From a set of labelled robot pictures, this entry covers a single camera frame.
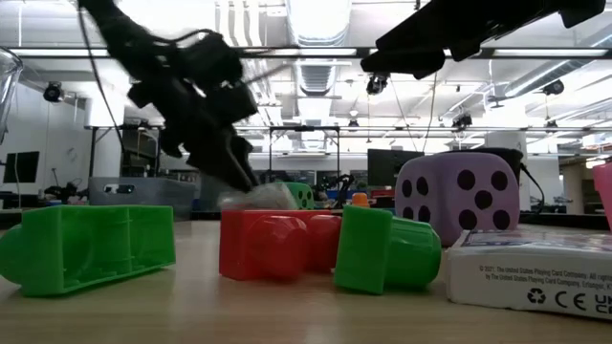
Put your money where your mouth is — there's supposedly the black pumpkin bucket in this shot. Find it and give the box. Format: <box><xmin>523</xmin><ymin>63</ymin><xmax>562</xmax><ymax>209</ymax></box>
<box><xmin>447</xmin><ymin>146</ymin><xmax>526</xmax><ymax>185</ymax></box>

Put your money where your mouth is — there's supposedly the long green toy block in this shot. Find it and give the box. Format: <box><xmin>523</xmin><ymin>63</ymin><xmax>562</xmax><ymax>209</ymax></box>
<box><xmin>333</xmin><ymin>204</ymin><xmax>443</xmax><ymax>295</ymax></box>

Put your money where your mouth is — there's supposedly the green foam die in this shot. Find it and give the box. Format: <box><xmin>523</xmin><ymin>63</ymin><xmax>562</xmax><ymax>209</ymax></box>
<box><xmin>281</xmin><ymin>181</ymin><xmax>316</xmax><ymax>210</ymax></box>

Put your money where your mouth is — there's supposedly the black background frame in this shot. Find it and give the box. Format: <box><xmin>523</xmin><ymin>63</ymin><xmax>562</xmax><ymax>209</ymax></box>
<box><xmin>269</xmin><ymin>125</ymin><xmax>341</xmax><ymax>185</ymax></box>

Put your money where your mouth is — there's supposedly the purple foam die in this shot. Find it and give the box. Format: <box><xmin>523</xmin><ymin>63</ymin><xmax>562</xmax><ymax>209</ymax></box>
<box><xmin>395</xmin><ymin>151</ymin><xmax>521</xmax><ymax>247</ymax></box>

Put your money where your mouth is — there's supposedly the black background monitor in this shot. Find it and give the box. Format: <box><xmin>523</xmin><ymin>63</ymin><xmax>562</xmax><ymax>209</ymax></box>
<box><xmin>366</xmin><ymin>148</ymin><xmax>425</xmax><ymax>188</ymax></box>

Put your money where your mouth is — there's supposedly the black overhead crossbar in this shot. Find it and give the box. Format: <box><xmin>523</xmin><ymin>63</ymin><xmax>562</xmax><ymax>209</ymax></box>
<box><xmin>0</xmin><ymin>46</ymin><xmax>612</xmax><ymax>60</ymax></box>

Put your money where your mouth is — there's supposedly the short green toy block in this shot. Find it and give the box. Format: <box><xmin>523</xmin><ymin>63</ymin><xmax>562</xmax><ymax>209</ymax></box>
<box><xmin>0</xmin><ymin>204</ymin><xmax>177</xmax><ymax>298</ymax></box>

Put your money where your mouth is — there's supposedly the black bucket handle cord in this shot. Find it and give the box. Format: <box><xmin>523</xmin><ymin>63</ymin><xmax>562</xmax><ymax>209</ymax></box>
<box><xmin>519</xmin><ymin>163</ymin><xmax>547</xmax><ymax>215</ymax></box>

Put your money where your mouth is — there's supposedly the large clear plastic bin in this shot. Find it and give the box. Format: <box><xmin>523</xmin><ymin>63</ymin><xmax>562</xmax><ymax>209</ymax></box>
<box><xmin>0</xmin><ymin>46</ymin><xmax>24</xmax><ymax>145</ymax></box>

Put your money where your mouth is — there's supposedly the pink plastic tray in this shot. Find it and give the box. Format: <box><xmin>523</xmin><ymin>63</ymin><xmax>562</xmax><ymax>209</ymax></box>
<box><xmin>592</xmin><ymin>161</ymin><xmax>612</xmax><ymax>231</ymax></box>

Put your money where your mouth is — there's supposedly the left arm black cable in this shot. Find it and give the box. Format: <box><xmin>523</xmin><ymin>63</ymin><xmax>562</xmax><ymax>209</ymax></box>
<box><xmin>76</xmin><ymin>4</ymin><xmax>126</xmax><ymax>154</ymax></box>

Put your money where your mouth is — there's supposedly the silver ceiling duct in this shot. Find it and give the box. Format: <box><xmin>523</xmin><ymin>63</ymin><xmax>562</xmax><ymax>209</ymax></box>
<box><xmin>286</xmin><ymin>0</ymin><xmax>353</xmax><ymax>97</ymax></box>

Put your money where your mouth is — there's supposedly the white playing card box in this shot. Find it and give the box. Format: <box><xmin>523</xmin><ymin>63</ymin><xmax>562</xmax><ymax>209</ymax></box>
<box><xmin>446</xmin><ymin>228</ymin><xmax>612</xmax><ymax>321</ymax></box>

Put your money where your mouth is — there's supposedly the large red toy block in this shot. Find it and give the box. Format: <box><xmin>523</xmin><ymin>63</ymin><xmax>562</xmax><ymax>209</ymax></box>
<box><xmin>219</xmin><ymin>208</ymin><xmax>343</xmax><ymax>283</ymax></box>

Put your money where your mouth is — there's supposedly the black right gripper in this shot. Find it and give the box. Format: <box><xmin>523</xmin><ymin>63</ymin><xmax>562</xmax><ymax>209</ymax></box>
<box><xmin>361</xmin><ymin>0</ymin><xmax>607</xmax><ymax>80</ymax></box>

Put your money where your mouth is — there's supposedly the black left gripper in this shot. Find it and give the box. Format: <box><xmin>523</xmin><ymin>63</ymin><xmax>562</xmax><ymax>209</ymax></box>
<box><xmin>127</xmin><ymin>31</ymin><xmax>260</xmax><ymax>193</ymax></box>

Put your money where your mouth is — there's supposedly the black wall screen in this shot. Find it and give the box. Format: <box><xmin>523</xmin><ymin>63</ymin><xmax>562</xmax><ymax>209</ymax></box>
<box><xmin>3</xmin><ymin>151</ymin><xmax>41</xmax><ymax>184</ymax></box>

